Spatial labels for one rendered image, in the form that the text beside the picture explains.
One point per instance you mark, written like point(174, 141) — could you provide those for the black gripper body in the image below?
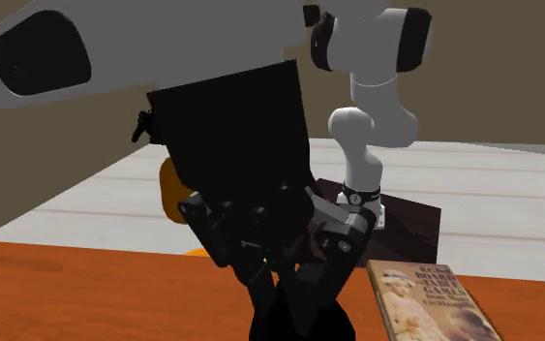
point(234, 137)

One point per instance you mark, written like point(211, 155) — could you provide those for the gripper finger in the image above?
point(215, 231)
point(343, 236)

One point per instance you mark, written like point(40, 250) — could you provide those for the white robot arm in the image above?
point(196, 42)

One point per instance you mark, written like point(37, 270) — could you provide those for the orange rounded object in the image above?
point(172, 193)

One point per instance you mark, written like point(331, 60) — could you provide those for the dark brown robot stand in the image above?
point(409, 231)

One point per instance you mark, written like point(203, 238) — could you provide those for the tan book with woman cover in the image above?
point(423, 307)

